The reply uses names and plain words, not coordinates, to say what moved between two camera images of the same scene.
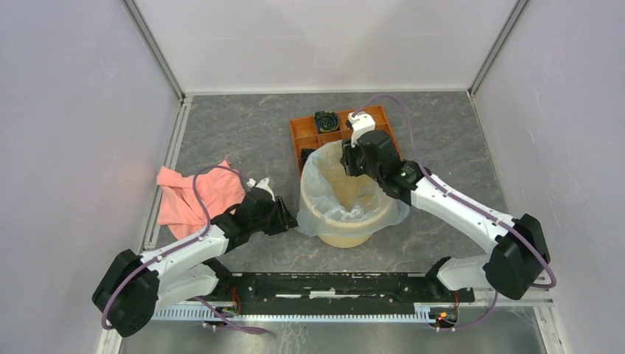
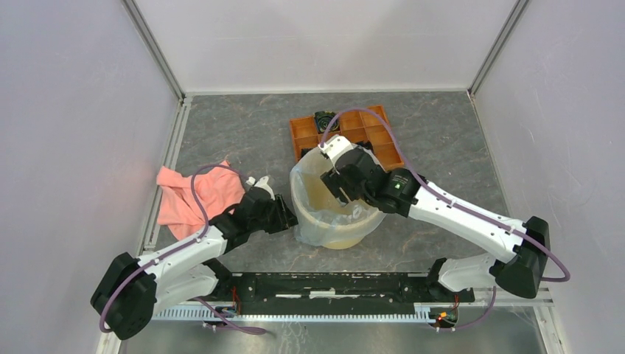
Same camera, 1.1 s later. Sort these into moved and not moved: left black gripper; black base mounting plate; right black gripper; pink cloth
Moved: right black gripper
Not moved: left black gripper; pink cloth; black base mounting plate
